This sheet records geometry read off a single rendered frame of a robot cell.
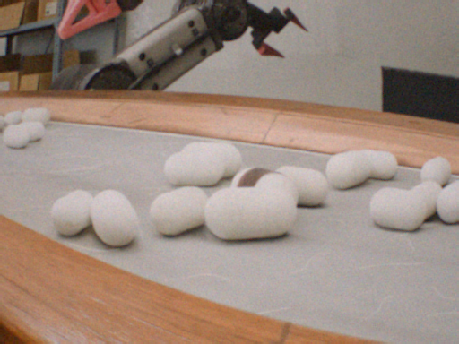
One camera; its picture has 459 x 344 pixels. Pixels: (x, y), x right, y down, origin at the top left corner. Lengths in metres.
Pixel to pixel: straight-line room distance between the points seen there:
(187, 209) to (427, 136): 0.23
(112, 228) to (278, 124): 0.29
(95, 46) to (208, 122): 2.90
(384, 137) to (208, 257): 0.25
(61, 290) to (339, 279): 0.12
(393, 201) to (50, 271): 0.18
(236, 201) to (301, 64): 2.43
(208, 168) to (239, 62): 2.48
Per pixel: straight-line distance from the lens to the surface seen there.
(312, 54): 2.68
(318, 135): 0.52
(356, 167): 0.39
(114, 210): 0.28
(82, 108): 0.72
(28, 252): 0.20
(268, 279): 0.25
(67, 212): 0.29
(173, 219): 0.29
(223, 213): 0.29
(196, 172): 0.39
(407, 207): 0.30
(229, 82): 2.90
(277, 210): 0.29
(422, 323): 0.21
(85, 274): 0.18
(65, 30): 0.75
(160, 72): 1.08
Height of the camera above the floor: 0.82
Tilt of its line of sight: 11 degrees down
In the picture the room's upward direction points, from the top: straight up
